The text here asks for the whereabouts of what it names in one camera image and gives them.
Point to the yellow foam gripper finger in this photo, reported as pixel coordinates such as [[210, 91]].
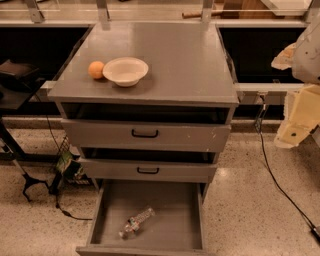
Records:
[[301, 116]]

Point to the clear plastic water bottle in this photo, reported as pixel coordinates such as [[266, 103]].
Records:
[[134, 223]]

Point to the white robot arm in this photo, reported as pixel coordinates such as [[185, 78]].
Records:
[[303, 56]]

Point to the grey drawer cabinet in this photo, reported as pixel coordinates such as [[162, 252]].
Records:
[[188, 82]]

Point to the grey open bottom drawer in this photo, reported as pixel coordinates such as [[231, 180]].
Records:
[[174, 230]]

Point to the grey middle drawer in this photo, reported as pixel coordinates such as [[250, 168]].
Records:
[[127, 170]]

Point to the grey top drawer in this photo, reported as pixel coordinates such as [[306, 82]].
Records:
[[172, 136]]

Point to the wooden stick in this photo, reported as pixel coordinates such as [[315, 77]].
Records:
[[191, 15]]

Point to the white bowl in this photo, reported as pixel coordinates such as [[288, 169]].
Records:
[[125, 71]]

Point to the orange fruit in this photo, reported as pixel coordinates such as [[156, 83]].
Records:
[[95, 69]]

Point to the green package on floor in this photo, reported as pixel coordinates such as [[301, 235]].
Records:
[[69, 167]]

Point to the black stand on left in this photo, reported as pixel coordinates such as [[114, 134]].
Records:
[[18, 83]]

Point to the black middle drawer handle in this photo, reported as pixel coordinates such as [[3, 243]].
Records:
[[148, 171]]

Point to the black drawer handle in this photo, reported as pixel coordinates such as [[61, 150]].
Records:
[[138, 134], [148, 171]]

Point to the black top drawer handle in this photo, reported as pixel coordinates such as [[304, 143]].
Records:
[[138, 134]]

